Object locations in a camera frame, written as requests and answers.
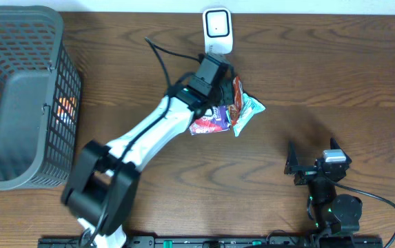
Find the teal snack packet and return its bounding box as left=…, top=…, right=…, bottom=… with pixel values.
left=233, top=93, right=265, bottom=137

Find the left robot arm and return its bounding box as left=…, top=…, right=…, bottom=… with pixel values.
left=61, top=52, right=234, bottom=247

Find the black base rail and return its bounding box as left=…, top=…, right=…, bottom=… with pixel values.
left=37, top=235, right=385, bottom=248

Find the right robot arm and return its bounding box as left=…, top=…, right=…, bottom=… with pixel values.
left=284, top=138, right=362, bottom=248

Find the orange white snack packet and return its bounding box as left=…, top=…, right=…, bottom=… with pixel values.
left=57, top=97, right=77, bottom=125

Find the grey plastic mesh basket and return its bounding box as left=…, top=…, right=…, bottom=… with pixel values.
left=0, top=6, right=81, bottom=191

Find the red purple snack bag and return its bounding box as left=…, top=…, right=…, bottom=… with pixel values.
left=189, top=106, right=231, bottom=135

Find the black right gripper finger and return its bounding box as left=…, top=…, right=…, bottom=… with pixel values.
left=284, top=142, right=299, bottom=174
left=330, top=138, right=345, bottom=155

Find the brown orange snack packet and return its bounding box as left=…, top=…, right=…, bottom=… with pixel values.
left=227, top=76, right=243, bottom=126

